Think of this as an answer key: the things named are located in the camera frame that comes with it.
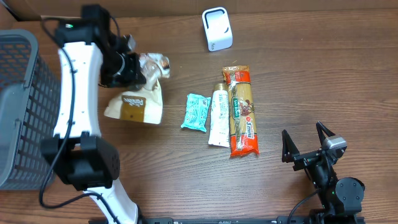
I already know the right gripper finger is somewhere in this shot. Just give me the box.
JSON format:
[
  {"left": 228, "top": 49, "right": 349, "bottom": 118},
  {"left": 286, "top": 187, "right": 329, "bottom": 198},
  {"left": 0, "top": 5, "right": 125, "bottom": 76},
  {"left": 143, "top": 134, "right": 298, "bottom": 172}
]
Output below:
[
  {"left": 316, "top": 121, "right": 335, "bottom": 145},
  {"left": 282, "top": 129, "right": 300, "bottom": 163}
]

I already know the beige brown bread bag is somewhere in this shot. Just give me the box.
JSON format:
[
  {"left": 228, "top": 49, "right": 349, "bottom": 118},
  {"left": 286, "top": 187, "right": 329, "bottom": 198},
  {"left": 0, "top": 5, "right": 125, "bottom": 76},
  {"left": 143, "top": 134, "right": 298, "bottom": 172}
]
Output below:
[{"left": 104, "top": 53, "right": 170, "bottom": 124}]

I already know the orange spaghetti packet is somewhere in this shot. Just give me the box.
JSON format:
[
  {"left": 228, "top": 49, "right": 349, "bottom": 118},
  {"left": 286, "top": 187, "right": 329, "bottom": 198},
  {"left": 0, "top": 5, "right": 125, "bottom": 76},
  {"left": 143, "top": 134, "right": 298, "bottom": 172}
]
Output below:
[{"left": 223, "top": 65, "right": 259, "bottom": 157}]

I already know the white tube gold cap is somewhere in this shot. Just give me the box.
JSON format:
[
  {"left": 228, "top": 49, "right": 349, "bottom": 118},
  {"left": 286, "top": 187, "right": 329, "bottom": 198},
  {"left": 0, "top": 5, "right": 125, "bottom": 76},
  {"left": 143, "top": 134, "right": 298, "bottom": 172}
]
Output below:
[{"left": 208, "top": 83, "right": 229, "bottom": 147}]

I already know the teal snack packet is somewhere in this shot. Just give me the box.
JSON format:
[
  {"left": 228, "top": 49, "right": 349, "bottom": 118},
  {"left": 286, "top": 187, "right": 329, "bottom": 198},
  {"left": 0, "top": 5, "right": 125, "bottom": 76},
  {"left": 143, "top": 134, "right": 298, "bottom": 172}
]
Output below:
[{"left": 181, "top": 93, "right": 211, "bottom": 133}]

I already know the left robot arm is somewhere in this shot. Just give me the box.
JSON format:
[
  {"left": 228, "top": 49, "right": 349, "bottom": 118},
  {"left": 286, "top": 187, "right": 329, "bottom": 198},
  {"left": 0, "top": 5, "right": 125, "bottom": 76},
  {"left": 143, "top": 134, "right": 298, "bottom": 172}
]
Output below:
[{"left": 40, "top": 4, "right": 146, "bottom": 223}]

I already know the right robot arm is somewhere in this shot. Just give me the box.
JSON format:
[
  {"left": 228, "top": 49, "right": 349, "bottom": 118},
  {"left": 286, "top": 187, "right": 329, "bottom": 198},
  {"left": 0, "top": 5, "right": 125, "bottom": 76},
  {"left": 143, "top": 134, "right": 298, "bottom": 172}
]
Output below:
[{"left": 282, "top": 122, "right": 366, "bottom": 223}]

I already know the white barcode scanner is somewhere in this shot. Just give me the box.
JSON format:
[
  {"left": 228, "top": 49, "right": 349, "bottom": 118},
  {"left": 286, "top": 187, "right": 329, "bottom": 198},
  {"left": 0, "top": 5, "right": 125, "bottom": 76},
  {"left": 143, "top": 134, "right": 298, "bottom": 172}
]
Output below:
[{"left": 201, "top": 7, "right": 233, "bottom": 52}]

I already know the grey plastic mesh basket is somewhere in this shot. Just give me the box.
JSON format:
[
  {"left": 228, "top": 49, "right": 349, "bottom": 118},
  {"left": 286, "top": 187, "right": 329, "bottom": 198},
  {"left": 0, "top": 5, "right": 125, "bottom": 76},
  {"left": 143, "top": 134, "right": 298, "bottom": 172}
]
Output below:
[{"left": 1, "top": 29, "right": 60, "bottom": 190}]

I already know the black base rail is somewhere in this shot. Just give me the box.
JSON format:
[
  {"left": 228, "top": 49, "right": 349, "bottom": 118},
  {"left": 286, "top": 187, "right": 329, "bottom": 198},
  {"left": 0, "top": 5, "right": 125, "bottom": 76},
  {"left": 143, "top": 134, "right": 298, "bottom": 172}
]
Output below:
[{"left": 88, "top": 216, "right": 366, "bottom": 224}]

